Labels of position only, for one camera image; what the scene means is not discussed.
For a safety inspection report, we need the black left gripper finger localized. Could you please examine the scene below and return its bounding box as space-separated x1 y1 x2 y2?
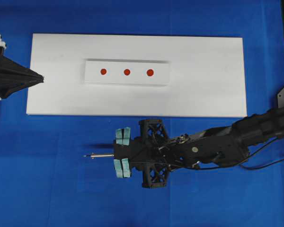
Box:
0 55 44 79
0 79 44 98

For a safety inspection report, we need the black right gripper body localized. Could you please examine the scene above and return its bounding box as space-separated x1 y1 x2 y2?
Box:
113 119 176 189

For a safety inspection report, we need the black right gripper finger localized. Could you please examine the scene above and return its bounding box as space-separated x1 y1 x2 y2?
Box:
115 127 131 146
114 158 132 178

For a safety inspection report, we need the red handled soldering iron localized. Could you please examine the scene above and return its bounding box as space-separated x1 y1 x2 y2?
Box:
83 154 114 159

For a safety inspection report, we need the black soldering iron cable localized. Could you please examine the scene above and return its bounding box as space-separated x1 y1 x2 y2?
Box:
191 139 284 171

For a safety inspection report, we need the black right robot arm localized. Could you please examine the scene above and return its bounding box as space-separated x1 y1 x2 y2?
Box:
114 107 284 188

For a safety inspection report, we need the middle red dot mark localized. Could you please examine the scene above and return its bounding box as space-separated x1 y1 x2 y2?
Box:
124 69 130 76

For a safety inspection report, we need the red dot mark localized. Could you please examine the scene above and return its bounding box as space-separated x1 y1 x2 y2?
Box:
124 69 130 76
147 69 154 77
100 69 107 75

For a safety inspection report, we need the left red dot mark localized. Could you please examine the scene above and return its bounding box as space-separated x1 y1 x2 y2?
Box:
100 69 107 75

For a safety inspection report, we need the right red dot mark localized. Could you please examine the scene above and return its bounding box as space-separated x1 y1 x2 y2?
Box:
147 69 154 77

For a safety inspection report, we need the small white marked plate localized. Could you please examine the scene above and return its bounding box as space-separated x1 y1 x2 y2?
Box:
84 60 170 87

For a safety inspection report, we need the large white foam board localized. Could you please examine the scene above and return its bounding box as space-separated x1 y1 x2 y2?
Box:
27 34 247 117

